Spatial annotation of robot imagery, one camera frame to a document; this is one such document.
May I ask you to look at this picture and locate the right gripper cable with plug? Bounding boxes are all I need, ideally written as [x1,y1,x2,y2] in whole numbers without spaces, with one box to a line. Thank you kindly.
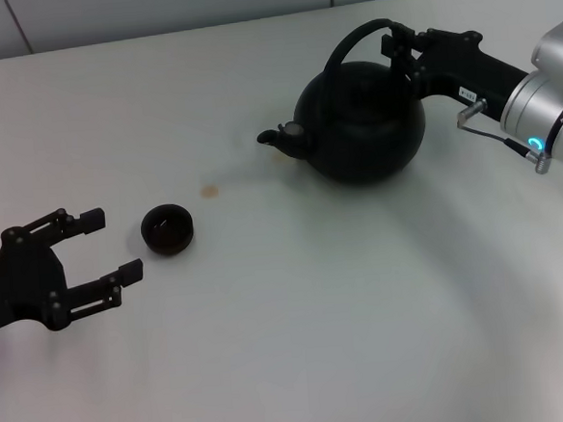
[455,94,550,180]

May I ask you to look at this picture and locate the black round teapot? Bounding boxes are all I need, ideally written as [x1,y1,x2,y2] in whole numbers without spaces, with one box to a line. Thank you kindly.
[249,16,431,194]

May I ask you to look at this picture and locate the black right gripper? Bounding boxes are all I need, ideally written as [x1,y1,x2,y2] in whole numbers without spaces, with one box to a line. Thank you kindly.
[378,13,533,128]

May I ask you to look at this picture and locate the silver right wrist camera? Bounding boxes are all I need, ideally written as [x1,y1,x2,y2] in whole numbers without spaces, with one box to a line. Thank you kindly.
[526,11,563,77]

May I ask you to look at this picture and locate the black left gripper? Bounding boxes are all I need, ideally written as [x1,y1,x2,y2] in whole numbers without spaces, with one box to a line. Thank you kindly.
[0,201,148,337]

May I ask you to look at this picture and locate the small dark teacup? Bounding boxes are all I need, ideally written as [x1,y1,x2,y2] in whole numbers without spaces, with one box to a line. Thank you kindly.
[138,202,199,258]

